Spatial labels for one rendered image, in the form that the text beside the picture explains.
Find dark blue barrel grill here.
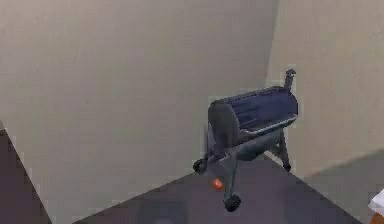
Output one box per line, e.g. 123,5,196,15
192,68,300,213

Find small red ball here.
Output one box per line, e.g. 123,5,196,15
212,178,225,192

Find white cloth on orange furniture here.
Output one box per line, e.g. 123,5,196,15
367,188,384,224

